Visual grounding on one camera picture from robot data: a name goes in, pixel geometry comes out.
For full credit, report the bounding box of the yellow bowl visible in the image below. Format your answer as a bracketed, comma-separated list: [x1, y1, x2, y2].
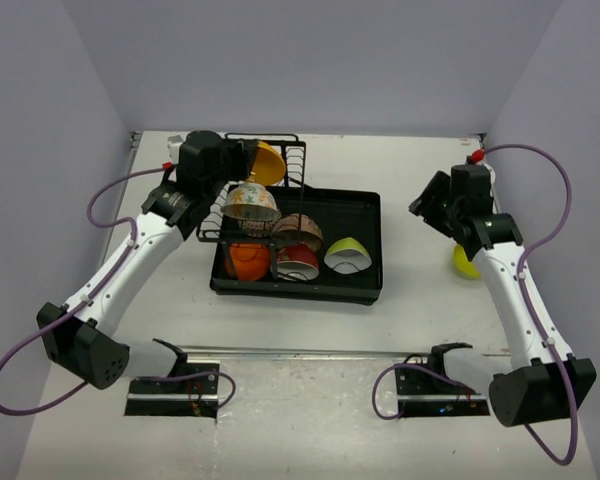
[247, 141, 287, 186]

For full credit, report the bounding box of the lime green bowl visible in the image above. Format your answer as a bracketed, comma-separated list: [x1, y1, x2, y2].
[452, 244, 481, 280]
[324, 237, 372, 275]

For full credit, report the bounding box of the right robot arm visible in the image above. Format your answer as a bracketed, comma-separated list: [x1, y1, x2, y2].
[409, 165, 596, 427]

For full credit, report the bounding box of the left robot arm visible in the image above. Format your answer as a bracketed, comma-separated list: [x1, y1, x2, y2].
[36, 131, 259, 390]

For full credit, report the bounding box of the white floral bowl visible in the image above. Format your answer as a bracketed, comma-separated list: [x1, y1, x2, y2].
[221, 182, 280, 221]

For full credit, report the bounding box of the brown patterned bowl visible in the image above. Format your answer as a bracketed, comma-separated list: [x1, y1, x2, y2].
[238, 220, 277, 238]

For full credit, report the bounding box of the pink flower bowl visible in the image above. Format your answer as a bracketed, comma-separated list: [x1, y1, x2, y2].
[272, 213, 323, 252]

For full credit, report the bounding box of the orange bowl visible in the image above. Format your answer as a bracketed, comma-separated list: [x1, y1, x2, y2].
[225, 243, 271, 282]

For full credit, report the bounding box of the black drip tray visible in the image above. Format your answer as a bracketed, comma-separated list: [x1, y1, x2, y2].
[210, 187, 383, 306]

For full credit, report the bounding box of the red bowl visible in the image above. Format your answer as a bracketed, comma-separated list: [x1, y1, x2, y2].
[276, 244, 319, 281]

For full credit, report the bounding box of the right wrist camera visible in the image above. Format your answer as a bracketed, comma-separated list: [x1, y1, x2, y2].
[467, 149, 496, 196]

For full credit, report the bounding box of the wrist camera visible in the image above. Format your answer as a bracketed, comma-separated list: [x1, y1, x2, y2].
[166, 135, 185, 165]
[467, 149, 496, 196]

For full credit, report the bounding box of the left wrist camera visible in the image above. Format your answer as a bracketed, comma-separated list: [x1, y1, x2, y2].
[166, 135, 185, 165]

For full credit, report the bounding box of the black wire dish rack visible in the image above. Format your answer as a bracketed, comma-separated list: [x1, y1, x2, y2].
[197, 133, 323, 282]

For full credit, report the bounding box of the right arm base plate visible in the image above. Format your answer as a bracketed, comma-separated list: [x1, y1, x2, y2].
[395, 363, 477, 397]

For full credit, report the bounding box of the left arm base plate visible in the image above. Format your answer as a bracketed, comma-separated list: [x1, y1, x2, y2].
[129, 370, 219, 399]

